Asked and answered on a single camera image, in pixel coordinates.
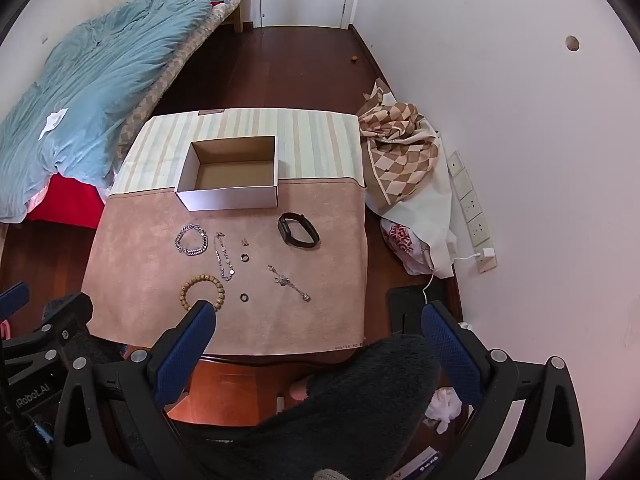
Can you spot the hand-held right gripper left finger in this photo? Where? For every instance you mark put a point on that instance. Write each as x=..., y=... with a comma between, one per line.
x=185, y=355

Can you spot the cardboard box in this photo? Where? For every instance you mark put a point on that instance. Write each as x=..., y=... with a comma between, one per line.
x=235, y=175

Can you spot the wooden bed leg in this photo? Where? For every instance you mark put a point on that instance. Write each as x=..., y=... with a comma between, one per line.
x=238, y=17

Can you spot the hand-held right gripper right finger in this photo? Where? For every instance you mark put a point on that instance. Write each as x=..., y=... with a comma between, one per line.
x=450, y=355

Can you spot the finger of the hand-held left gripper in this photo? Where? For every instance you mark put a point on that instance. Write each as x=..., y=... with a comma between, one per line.
x=12, y=297
x=62, y=325

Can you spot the pink cloth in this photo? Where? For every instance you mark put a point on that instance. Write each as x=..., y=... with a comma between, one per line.
x=37, y=200

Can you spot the crumpled white tissue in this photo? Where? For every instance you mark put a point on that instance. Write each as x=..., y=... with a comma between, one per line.
x=442, y=407

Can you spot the red print plastic bag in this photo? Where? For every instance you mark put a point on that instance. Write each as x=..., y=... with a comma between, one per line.
x=400, y=240

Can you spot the pink and striped table mat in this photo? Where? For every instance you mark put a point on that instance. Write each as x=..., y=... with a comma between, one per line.
x=300, y=310

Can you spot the brown diamond pattern cloth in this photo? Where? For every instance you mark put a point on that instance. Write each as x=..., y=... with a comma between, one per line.
x=400, y=160

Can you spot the white paper scrap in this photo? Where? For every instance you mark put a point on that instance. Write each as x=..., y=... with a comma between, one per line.
x=54, y=121

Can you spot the white wall socket row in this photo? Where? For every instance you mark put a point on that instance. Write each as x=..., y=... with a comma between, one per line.
x=470, y=205

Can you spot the black smart band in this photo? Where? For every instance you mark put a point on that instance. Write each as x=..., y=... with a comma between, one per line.
x=287, y=230

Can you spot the white plastic bag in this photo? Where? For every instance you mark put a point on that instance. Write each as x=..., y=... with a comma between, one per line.
x=430, y=210

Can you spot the pink plastic object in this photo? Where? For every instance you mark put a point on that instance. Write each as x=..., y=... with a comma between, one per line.
x=4, y=331

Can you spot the blue and white packet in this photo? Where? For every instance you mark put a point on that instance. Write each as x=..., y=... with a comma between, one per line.
x=425, y=462

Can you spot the light blue duvet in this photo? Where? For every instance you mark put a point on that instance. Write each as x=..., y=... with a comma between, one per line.
x=100, y=85

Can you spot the white charger plug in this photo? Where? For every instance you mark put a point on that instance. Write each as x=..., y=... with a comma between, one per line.
x=487, y=253

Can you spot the red bed sheet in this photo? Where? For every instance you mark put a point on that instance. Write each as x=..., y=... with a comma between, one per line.
x=65, y=200

